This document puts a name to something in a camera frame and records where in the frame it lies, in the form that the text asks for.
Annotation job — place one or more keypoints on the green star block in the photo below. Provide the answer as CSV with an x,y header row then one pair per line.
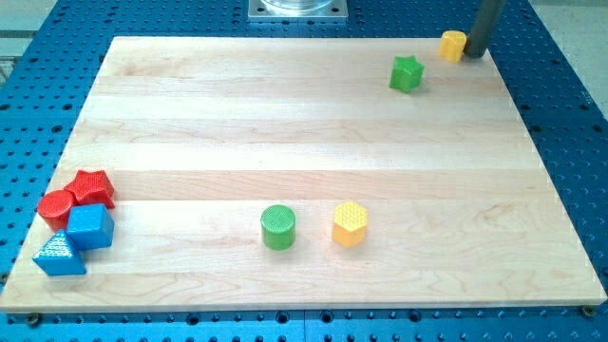
x,y
406,73

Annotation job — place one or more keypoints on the red star block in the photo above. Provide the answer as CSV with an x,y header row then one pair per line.
x,y
92,187

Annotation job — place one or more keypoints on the light wooden board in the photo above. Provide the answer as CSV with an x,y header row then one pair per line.
x,y
200,135

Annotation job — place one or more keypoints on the green cylinder block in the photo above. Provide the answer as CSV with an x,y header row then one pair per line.
x,y
278,227

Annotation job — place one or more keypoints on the yellow hexagon block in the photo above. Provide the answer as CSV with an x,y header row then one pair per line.
x,y
350,221

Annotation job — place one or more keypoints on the yellow heart block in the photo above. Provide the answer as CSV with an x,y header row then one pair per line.
x,y
452,45

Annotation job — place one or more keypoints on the blue cube block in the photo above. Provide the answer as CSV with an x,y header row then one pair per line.
x,y
90,227

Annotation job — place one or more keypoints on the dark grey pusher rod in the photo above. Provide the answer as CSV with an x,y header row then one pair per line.
x,y
487,17

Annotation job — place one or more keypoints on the red cylinder block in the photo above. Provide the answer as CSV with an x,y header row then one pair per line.
x,y
54,208

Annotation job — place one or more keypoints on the blue triangle block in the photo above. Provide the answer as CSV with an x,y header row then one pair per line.
x,y
60,257

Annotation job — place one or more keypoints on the blue perforated table plate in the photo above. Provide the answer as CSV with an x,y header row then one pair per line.
x,y
43,95

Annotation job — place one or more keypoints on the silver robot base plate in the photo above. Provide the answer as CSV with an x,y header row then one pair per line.
x,y
260,10

